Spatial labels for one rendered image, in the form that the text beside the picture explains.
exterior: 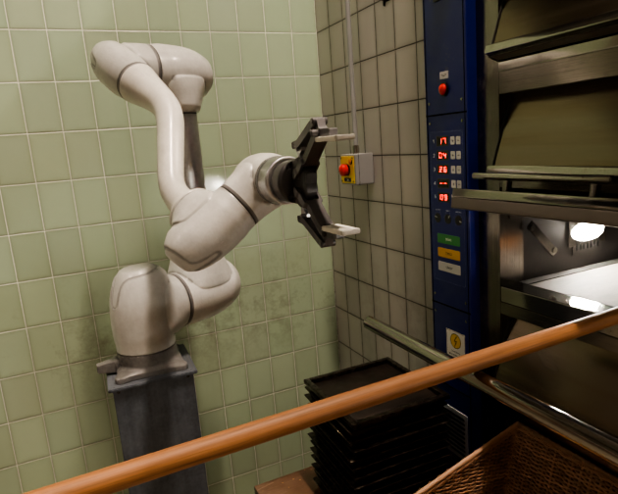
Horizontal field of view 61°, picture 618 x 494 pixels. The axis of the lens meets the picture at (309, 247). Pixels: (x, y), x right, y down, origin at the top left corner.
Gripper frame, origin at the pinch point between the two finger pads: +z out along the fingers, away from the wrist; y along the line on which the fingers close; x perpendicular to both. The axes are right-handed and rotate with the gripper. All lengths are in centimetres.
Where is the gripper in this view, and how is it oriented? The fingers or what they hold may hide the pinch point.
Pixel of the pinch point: (344, 184)
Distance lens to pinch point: 76.7
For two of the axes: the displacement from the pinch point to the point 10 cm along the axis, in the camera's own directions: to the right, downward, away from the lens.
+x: -9.0, 1.5, -4.1
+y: 0.8, 9.8, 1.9
